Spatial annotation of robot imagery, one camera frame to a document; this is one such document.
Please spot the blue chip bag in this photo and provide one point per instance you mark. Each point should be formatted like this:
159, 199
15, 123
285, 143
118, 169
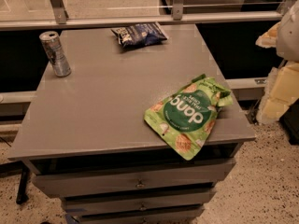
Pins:
140, 35

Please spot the silver drink can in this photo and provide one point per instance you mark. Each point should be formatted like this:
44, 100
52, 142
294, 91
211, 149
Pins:
52, 45

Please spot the black stand leg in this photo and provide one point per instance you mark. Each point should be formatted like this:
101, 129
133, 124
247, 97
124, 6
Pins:
21, 194

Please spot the grey drawer cabinet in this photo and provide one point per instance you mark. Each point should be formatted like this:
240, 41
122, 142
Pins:
86, 142

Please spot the green rice chip bag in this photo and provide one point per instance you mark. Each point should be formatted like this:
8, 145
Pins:
185, 119

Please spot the metal railing frame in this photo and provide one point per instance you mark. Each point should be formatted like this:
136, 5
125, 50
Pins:
35, 14

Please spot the drawer knob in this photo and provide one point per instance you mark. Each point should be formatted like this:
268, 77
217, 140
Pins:
142, 207
140, 185

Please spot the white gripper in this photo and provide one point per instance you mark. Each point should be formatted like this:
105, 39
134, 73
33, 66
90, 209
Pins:
290, 34

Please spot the middle drawer knob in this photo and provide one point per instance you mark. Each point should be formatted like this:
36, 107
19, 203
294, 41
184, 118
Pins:
142, 207

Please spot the top drawer knob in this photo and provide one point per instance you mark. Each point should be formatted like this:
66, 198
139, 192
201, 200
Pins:
140, 185

